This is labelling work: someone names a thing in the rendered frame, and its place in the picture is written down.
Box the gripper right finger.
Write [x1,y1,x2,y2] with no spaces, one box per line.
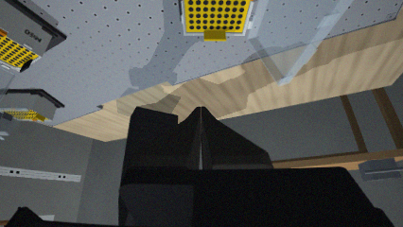
[201,107,273,169]

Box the yellow perforated plate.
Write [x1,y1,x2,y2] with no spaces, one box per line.
[184,0,250,41]

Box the yellow perforated tip rack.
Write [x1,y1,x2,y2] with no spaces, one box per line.
[24,110,46,121]
[0,34,37,72]

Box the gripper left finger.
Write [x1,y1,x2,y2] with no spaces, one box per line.
[127,107,201,170]

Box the white tip box with lid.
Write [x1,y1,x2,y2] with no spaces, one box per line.
[0,94,57,140]

